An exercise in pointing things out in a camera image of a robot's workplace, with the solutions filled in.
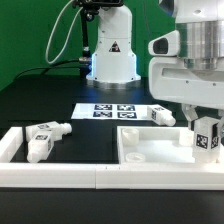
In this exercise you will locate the black post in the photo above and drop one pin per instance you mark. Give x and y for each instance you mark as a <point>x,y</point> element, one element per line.
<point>89,10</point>

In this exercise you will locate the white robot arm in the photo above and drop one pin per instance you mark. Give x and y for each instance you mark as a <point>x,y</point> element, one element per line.
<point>187,64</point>

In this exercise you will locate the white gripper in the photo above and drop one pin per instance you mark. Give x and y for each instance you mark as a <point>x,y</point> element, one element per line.
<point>170,80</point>

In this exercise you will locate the white sheet with tags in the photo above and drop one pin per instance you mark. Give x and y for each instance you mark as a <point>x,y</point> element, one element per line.
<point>112,111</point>

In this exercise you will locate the white U-shaped fence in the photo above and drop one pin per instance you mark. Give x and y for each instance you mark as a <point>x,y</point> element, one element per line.
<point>197,176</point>

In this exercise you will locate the white square tabletop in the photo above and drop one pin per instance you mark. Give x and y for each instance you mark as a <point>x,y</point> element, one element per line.
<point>138,144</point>

